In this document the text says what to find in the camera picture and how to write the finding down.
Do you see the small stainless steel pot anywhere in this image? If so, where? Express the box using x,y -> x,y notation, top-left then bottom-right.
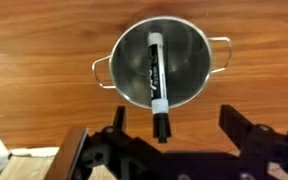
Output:
91,15 -> 234,110

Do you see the brown cardboard panel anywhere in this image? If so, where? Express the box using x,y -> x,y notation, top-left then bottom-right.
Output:
0,125 -> 118,180

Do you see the black white dry-erase marker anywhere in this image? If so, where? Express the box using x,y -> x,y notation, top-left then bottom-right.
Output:
146,31 -> 172,144

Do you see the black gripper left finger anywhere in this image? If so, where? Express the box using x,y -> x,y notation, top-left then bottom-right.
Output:
82,105 -> 162,180

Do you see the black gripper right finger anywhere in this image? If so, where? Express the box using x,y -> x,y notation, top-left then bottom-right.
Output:
219,104 -> 288,180

